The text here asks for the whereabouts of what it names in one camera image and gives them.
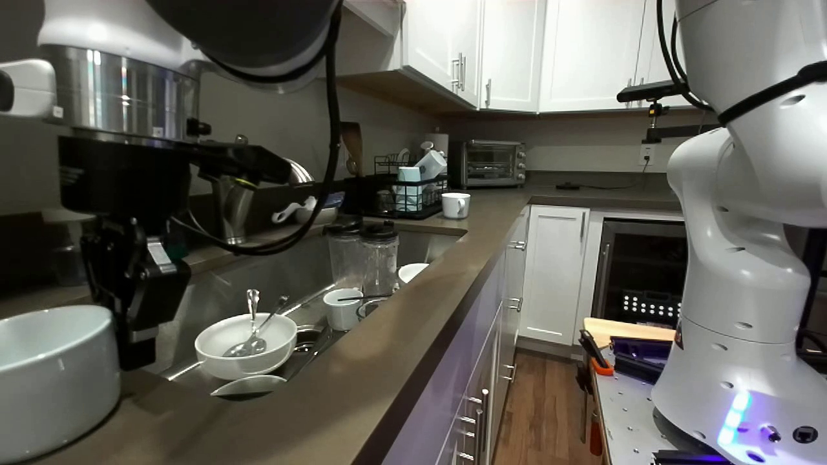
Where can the robot cart table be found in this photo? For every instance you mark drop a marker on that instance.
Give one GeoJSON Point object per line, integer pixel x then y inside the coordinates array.
{"type": "Point", "coordinates": [628, 422]}

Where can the metal utensil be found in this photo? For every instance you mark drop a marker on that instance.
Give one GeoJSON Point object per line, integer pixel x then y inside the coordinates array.
{"type": "Point", "coordinates": [251, 299]}
{"type": "Point", "coordinates": [257, 347]}

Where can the lavender drawer stack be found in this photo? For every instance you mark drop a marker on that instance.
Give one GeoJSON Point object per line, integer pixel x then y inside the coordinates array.
{"type": "Point", "coordinates": [509, 337]}

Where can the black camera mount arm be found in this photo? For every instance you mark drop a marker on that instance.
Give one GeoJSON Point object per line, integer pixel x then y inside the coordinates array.
{"type": "Point", "coordinates": [681, 129]}

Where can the black aluminium rail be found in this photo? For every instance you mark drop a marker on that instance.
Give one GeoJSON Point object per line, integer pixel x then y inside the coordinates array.
{"type": "Point", "coordinates": [642, 356]}

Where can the white ceramic cup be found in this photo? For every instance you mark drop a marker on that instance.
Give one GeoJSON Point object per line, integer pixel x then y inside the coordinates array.
{"type": "Point", "coordinates": [455, 204]}
{"type": "Point", "coordinates": [53, 388]}

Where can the wooden board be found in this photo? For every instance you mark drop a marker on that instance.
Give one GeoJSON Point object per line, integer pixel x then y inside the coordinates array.
{"type": "Point", "coordinates": [628, 329]}

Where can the silver toaster oven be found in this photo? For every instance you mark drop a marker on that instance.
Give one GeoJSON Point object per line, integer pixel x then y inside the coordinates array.
{"type": "Point", "coordinates": [494, 164]}

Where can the small bowl with sponge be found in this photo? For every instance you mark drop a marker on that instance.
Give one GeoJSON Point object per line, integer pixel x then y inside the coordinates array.
{"type": "Point", "coordinates": [311, 212]}

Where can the black stereo camera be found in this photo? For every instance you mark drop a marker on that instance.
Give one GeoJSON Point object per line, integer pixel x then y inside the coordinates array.
{"type": "Point", "coordinates": [650, 90]}

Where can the white lower cabinet door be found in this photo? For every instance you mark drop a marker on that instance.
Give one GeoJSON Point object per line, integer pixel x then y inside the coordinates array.
{"type": "Point", "coordinates": [557, 274]}

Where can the white bowl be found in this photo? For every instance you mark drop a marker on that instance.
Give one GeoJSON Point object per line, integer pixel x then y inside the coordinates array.
{"type": "Point", "coordinates": [245, 365]}

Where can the stainless steel sink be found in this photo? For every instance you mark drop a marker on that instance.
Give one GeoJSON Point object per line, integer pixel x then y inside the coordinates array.
{"type": "Point", "coordinates": [258, 274]}

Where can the white plate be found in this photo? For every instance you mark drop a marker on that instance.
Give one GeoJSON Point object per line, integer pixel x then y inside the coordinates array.
{"type": "Point", "coordinates": [413, 272]}
{"type": "Point", "coordinates": [249, 388]}

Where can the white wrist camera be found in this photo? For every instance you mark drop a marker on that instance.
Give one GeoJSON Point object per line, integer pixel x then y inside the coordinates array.
{"type": "Point", "coordinates": [28, 85]}

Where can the small white ramekin cup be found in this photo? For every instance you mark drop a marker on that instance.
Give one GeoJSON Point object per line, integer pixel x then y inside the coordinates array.
{"type": "Point", "coordinates": [339, 315]}

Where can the lavender cabinet door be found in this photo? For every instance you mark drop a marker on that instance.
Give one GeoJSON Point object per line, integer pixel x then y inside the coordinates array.
{"type": "Point", "coordinates": [448, 456]}
{"type": "Point", "coordinates": [491, 378]}

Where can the black dish rack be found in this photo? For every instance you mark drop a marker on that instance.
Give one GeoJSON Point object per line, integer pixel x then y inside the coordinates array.
{"type": "Point", "coordinates": [434, 201]}

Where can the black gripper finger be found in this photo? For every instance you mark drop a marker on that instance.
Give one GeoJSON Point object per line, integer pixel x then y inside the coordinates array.
{"type": "Point", "coordinates": [116, 274]}
{"type": "Point", "coordinates": [168, 285]}

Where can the brushed metal faucet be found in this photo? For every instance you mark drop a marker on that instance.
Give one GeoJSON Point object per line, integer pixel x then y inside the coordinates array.
{"type": "Point", "coordinates": [234, 215]}

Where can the clear jar black lid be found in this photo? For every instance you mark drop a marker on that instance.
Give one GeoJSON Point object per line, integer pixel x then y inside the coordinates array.
{"type": "Point", "coordinates": [379, 259]}
{"type": "Point", "coordinates": [341, 254]}

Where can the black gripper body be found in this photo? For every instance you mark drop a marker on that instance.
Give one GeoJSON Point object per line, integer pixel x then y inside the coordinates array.
{"type": "Point", "coordinates": [119, 175]}

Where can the black orange clamp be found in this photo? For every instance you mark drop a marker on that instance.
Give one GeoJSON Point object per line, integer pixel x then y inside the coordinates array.
{"type": "Point", "coordinates": [598, 351]}

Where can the black beverage cooler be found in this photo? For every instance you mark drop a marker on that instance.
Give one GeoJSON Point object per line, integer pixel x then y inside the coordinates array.
{"type": "Point", "coordinates": [642, 272]}

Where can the white pitcher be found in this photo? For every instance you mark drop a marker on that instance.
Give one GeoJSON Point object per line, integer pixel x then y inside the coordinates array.
{"type": "Point", "coordinates": [433, 164]}

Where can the white wall outlet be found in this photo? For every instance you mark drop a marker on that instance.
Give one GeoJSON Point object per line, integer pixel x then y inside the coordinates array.
{"type": "Point", "coordinates": [646, 155]}

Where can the wooden utensil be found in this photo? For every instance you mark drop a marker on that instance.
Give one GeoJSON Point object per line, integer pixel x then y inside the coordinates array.
{"type": "Point", "coordinates": [349, 144]}

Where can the light blue cup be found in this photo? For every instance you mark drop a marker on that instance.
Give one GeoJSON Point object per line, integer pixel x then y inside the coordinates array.
{"type": "Point", "coordinates": [408, 190]}

